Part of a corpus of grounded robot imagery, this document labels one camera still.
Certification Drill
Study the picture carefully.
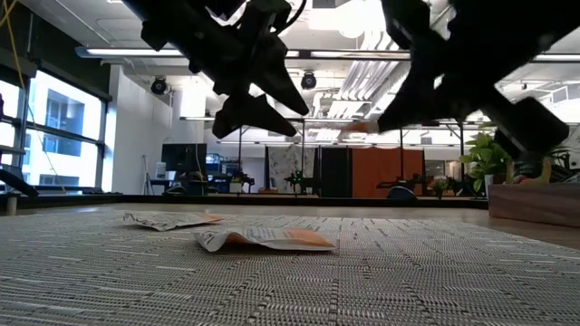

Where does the blue chair back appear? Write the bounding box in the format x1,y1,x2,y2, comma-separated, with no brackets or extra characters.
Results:
386,185,419,201

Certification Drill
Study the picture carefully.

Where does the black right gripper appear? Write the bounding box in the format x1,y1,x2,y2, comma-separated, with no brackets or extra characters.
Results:
378,0,570,158

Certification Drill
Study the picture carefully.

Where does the orange partition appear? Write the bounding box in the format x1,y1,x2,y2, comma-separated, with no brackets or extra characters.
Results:
352,147,426,198

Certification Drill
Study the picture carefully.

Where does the wooden compartment tea box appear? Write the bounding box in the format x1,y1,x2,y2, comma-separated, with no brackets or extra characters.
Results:
488,182,580,228

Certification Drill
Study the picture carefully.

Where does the background computer monitor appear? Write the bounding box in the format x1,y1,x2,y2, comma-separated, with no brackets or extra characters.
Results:
161,143,208,177

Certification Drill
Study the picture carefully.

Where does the background black metal frame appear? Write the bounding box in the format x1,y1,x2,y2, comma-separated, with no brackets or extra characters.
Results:
237,115,468,198

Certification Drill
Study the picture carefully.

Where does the green potted plant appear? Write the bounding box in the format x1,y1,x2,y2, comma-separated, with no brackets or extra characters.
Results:
458,121,575,210

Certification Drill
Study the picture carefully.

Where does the white patterned curtain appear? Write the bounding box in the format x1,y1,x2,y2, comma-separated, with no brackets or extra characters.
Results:
266,144,318,195

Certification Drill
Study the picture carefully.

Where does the grey woven placemat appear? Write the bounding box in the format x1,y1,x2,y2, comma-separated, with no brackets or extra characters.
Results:
0,208,580,326

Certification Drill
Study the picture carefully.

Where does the large window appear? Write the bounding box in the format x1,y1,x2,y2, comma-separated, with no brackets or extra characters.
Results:
0,70,110,194

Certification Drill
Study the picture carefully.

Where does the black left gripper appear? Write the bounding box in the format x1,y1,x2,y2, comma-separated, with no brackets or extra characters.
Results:
140,0,311,139

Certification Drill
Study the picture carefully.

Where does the small background plant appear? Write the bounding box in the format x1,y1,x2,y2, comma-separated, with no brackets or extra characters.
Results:
428,177,450,199

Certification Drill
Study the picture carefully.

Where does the black partition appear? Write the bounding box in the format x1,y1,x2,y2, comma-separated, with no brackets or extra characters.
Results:
318,147,353,198

